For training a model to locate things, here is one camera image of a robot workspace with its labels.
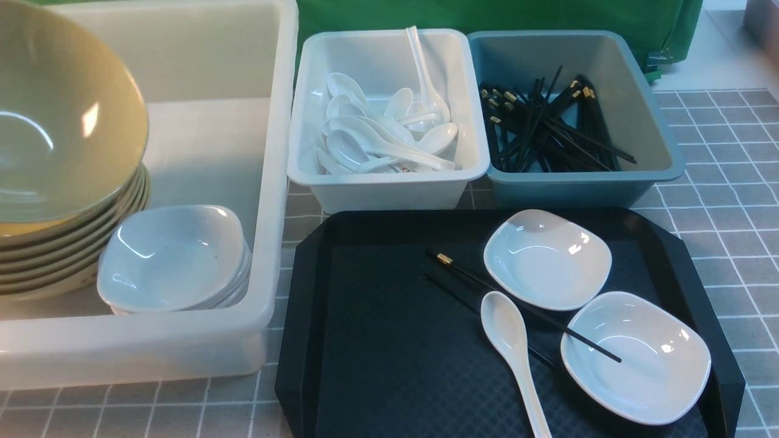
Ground black chopstick gold band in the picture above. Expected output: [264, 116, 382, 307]
[425, 249, 621, 363]

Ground white ceramic soup spoon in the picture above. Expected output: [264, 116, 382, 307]
[480, 291, 552, 437]

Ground white square dish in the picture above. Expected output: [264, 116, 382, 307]
[483, 210, 612, 311]
[561, 291, 711, 426]

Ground white square dish front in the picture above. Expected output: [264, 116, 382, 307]
[561, 291, 711, 426]

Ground yellow-green noodle bowl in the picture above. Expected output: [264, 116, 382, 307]
[1, 1, 148, 223]

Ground black chopstick plain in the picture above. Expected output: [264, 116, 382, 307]
[423, 273, 557, 370]

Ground pile of white spoons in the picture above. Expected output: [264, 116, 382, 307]
[315, 72, 458, 175]

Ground black plastic serving tray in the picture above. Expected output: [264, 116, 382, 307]
[275, 208, 746, 437]

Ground upright white spoon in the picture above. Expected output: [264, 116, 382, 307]
[405, 27, 451, 123]

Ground white rectangular spoon bin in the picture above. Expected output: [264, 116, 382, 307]
[288, 29, 489, 214]

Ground pile of black chopsticks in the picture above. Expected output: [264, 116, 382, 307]
[479, 68, 637, 173]

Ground stack of white dishes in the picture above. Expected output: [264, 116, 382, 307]
[96, 205, 253, 315]

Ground large white plastic tub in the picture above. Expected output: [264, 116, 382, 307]
[2, 1, 298, 391]

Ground teal rectangular chopstick bin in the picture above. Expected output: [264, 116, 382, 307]
[467, 30, 685, 208]

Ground stack of yellow-green bowls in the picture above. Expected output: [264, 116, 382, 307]
[1, 164, 152, 302]

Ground green cloth backdrop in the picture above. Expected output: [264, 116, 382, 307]
[298, 1, 703, 81]

